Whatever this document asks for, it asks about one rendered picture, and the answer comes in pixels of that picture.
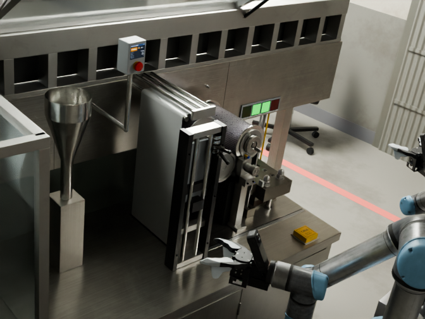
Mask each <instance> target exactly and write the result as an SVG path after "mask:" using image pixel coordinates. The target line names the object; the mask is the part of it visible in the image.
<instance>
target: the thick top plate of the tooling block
mask: <svg viewBox="0 0 425 319"><path fill-rule="evenodd" d="M256 166H258V167H259V168H260V171H259V173H258V174H257V175H256V176H255V181H254V182H255V183H257V187H256V193H255V194H253V196H254V197H256V198H258V199H259V200H260V201H262V202H266V201H269V200H271V199H274V198H276V197H279V196H282V195H284V194H287V193H289V192H290V189H291V185H292V180H291V179H289V178H288V177H286V176H284V180H278V179H276V175H277V173H278V171H276V170H275V169H274V168H271V167H270V166H269V165H267V164H265V163H264V162H262V161H261V160H259V159H257V164H256ZM265 175H269V176H270V186H269V187H261V186H259V185H258V183H259V180H260V179H261V180H263V179H264V176H265Z"/></svg>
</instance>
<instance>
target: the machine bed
mask: <svg viewBox="0 0 425 319"><path fill-rule="evenodd" d="M132 202H133V199H131V200H128V201H125V202H122V203H118V204H115V205H112V206H109V207H106V208H103V209H100V210H97V211H93V212H90V213H87V214H84V230H83V261H82V265H81V266H78V267H76V268H72V269H71V270H67V271H65V272H62V273H59V272H58V271H57V270H56V269H55V268H54V267H53V266H52V264H50V263H49V319H175V318H178V317H179V316H182V315H184V314H186V313H188V312H190V311H192V310H194V309H197V308H199V307H201V306H203V305H205V304H207V303H209V302H211V301H213V300H215V299H217V298H219V297H221V296H224V295H226V294H228V293H230V292H232V291H234V290H236V289H238V288H241V287H240V286H237V285H233V284H229V279H230V271H228V272H223V273H222V274H221V275H220V276H219V278H212V274H211V266H208V265H204V264H201V263H200V260H203V258H202V259H199V260H197V261H194V262H192V263H190V264H187V265H185V266H183V267H180V268H178V269H176V271H174V272H172V271H171V270H170V269H169V268H168V267H167V266H165V265H164V261H165V255H166V246H165V245H164V244H163V243H162V242H161V241H160V240H159V239H157V238H156V237H155V236H154V235H152V234H151V233H150V232H149V231H148V230H147V229H146V228H145V227H143V226H142V225H141V224H140V223H139V222H138V221H136V220H135V219H134V218H133V217H132V216H130V215H129V214H130V213H132ZM271 206H272V209H271V210H266V209H265V208H264V206H261V207H259V208H256V209H255V212H254V216H252V217H249V218H245V217H244V216H242V223H243V224H244V225H246V228H245V229H243V230H240V231H238V232H237V231H235V230H234V229H232V228H231V227H230V226H229V225H227V223H226V224H224V225H222V224H220V223H219V222H218V221H216V220H215V219H212V227H211V235H210V240H209V246H211V245H213V244H215V243H217V242H215V241H214V239H215V238H220V239H228V238H230V237H233V236H235V235H238V234H240V233H242V232H245V231H247V230H250V229H252V228H255V227H258V226H260V225H262V224H264V223H267V222H270V221H272V220H275V219H277V218H279V217H281V216H284V215H287V214H289V213H292V212H294V211H297V210H299V209H301V208H302V209H303V210H305V211H304V212H302V213H299V214H297V215H294V216H292V217H290V218H287V219H285V220H282V221H280V222H278V223H275V224H273V225H270V226H268V227H265V228H263V229H260V230H258V233H259V235H260V236H261V241H262V245H263V246H264V250H265V252H266V256H267V257H268V261H269V265H270V262H271V260H275V261H276V262H277V261H281V262H284V263H288V264H290V263H293V262H294V261H297V260H299V259H301V258H303V257H305V256H307V255H309V254H312V253H314V252H316V251H318V250H320V249H322V248H324V247H326V246H329V245H330V244H332V243H334V242H336V241H339V240H340V236H341V232H340V231H338V230H337V229H335V228H334V227H332V226H331V225H329V224H328V223H326V222H324V221H323V220H322V219H320V218H318V217H317V216H316V215H314V214H312V213H311V212H309V211H307V210H306V209H305V208H303V207H301V206H300V205H299V204H297V203H295V202H294V201H292V200H291V199H289V198H288V197H286V196H285V195H282V196H279V197H276V201H275V202H272V203H271ZM304 225H306V226H308V227H309V228H311V229H312V230H313V231H315V232H316V233H318V235H317V236H318V237H319V239H318V240H316V241H314V242H311V243H309V244H307V245H305V244H303V243H302V242H300V241H299V240H298V239H296V238H295V237H294V236H292V235H291V234H292V233H293V231H294V230H295V229H297V228H300V227H303V226H304Z"/></svg>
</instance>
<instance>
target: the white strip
mask: <svg viewBox="0 0 425 319"><path fill-rule="evenodd" d="M132 88H133V89H135V90H136V91H138V92H140V93H141V100H140V116H139V131H138V139H137V155H136V163H135V178H134V186H133V202H132V213H130V214H129V215H130V216H132V217H133V218H134V219H135V220H136V221H138V222H139V223H140V224H141V225H142V226H143V227H145V228H146V229H147V230H148V231H149V232H150V233H151V234H152V235H154V236H155V237H156V238H157V239H159V240H160V241H161V242H162V243H163V244H164V245H165V246H166V245H167V238H168V227H169V217H170V211H171V200H172V194H173V184H174V177H175V166H176V156H177V150H178V140H179V133H180V129H181V128H182V120H183V121H185V122H187V121H188V120H189V117H188V116H187V115H189V114H188V113H186V112H184V111H183V110H181V109H180V108H178V107H176V106H175V105H173V104H171V103H170V102H168V101H167V100H165V99H163V98H162V97H160V96H158V95H157V94H155V93H154V92H152V91H150V90H149V89H144V88H142V87H141V86H139V85H137V84H136V83H134V82H132Z"/></svg>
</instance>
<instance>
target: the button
mask: <svg viewBox="0 0 425 319"><path fill-rule="evenodd" d="M293 235H294V236H296V237H298V238H299V239H300V240H302V241H303V242H305V243H307V242H310V241H312V240H314V239H317V235H318V233H316V232H315V231H313V230H312V229H311V228H309V227H308V226H306V225H304V226H303V227H300V228H297V229H295V230H294V231H293Z"/></svg>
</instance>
